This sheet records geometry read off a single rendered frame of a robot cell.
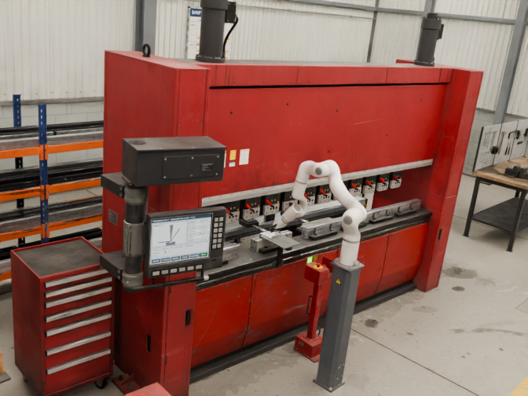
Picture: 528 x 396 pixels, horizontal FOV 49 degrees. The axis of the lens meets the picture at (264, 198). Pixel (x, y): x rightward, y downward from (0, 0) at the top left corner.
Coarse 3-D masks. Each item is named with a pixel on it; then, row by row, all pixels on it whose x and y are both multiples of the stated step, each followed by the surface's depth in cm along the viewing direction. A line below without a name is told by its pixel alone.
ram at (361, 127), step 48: (240, 96) 391; (288, 96) 421; (336, 96) 456; (384, 96) 497; (432, 96) 547; (240, 144) 403; (288, 144) 436; (336, 144) 473; (384, 144) 518; (432, 144) 572
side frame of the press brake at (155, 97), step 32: (128, 64) 364; (160, 64) 337; (192, 64) 351; (128, 96) 369; (160, 96) 342; (192, 96) 339; (128, 128) 375; (160, 128) 346; (192, 128) 346; (160, 192) 356; (192, 192) 361; (160, 288) 372; (192, 288) 386; (128, 320) 413; (160, 320) 378; (192, 320) 394; (128, 352) 420; (160, 352) 384; (160, 384) 391
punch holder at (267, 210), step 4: (264, 196) 437; (268, 196) 437; (272, 196) 440; (276, 196) 443; (264, 200) 438; (272, 200) 442; (276, 200) 445; (260, 204) 442; (264, 204) 438; (268, 204) 440; (272, 204) 443; (276, 204) 445; (260, 208) 443; (264, 208) 439; (268, 208) 441; (272, 208) 444; (276, 208) 447; (260, 212) 444; (264, 212) 440; (268, 212) 442; (272, 212) 445; (276, 212) 448
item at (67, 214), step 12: (48, 204) 541; (60, 204) 542; (72, 204) 545; (84, 204) 554; (96, 204) 539; (0, 216) 500; (12, 216) 504; (24, 216) 503; (36, 216) 497; (60, 216) 513; (72, 216) 522; (84, 216) 531; (0, 228) 476; (12, 228) 483; (24, 228) 491
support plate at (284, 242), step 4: (276, 232) 459; (264, 236) 447; (280, 236) 450; (284, 236) 451; (268, 240) 442; (272, 240) 441; (276, 240) 442; (280, 240) 443; (284, 240) 444; (288, 240) 444; (292, 240) 445; (276, 244) 436; (280, 244) 436; (284, 244) 436; (288, 244) 437; (292, 244) 438; (296, 244) 439; (284, 248) 431
